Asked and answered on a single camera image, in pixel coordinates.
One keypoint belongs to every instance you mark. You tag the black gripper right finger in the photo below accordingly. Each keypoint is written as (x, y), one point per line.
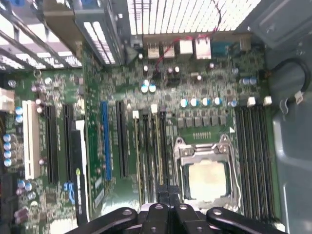
(187, 219)

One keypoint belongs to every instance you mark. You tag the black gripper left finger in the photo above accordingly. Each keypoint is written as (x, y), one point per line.
(156, 219)

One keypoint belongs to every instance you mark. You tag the silver CPU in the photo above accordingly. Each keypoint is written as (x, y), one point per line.
(207, 180)

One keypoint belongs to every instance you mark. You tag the metal socket locking lever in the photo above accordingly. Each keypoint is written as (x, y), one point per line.
(235, 178)
(177, 151)

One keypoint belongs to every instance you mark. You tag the black expansion slot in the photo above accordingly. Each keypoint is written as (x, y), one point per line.
(67, 122)
(122, 141)
(51, 146)

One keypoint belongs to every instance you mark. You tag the blue expansion slot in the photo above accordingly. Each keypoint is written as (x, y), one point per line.
(106, 141)

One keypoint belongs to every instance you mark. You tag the black graphics card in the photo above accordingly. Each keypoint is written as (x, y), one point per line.
(78, 146)

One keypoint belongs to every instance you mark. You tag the black open PC case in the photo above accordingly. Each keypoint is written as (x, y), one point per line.
(292, 146)

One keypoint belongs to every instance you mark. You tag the green motherboard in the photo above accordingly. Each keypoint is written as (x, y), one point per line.
(97, 85)

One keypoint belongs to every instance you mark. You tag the white expansion slot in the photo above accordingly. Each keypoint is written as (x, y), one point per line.
(31, 139)

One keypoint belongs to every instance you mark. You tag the white power connector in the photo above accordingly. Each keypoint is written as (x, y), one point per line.
(6, 100)

